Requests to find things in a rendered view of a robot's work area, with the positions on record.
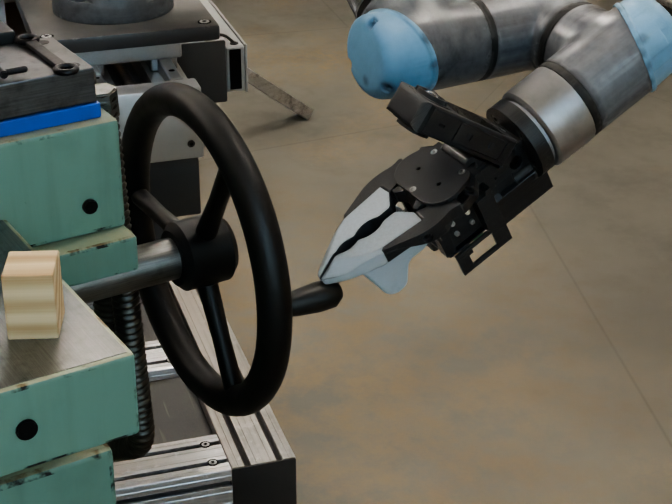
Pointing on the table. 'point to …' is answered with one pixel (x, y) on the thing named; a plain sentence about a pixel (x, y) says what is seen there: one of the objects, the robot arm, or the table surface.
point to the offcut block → (33, 294)
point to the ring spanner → (47, 54)
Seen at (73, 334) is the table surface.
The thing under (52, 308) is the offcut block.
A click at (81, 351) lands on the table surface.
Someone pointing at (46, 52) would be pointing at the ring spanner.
